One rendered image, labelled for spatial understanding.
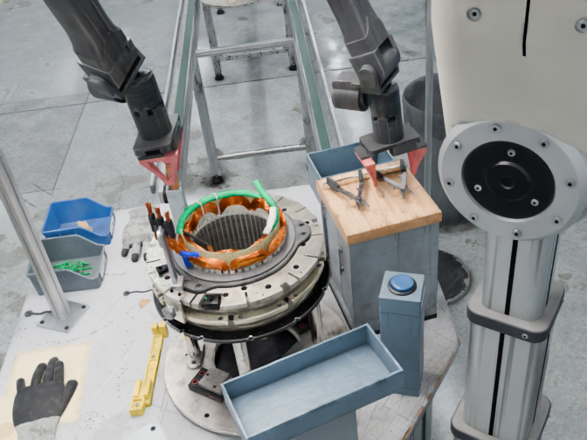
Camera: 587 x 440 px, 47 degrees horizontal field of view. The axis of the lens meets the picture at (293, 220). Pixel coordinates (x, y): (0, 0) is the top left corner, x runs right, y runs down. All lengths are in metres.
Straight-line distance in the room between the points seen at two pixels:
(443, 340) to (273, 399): 0.51
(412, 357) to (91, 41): 0.76
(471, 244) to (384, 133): 1.67
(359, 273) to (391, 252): 0.07
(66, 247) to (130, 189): 1.74
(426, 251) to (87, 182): 2.58
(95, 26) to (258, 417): 0.60
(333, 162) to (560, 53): 0.96
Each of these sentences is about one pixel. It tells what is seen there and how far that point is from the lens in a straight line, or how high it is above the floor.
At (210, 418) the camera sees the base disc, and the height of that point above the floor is 0.80.
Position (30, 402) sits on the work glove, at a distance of 1.50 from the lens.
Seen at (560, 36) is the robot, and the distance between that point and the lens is 0.62.
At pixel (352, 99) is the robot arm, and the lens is 1.28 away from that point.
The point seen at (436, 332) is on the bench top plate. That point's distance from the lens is 1.46.
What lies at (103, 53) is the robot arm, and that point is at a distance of 1.02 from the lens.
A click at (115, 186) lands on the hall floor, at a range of 3.57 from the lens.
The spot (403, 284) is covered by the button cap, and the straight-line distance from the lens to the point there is 1.18.
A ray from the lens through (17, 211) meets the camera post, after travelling 1.48.
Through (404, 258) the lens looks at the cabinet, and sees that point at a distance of 1.34.
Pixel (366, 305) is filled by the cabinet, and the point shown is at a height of 0.87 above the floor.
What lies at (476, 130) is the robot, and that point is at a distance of 0.72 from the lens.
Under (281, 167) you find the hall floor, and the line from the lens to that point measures 3.44.
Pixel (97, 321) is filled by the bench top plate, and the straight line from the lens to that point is 1.62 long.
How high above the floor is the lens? 1.85
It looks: 37 degrees down
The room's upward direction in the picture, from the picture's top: 8 degrees counter-clockwise
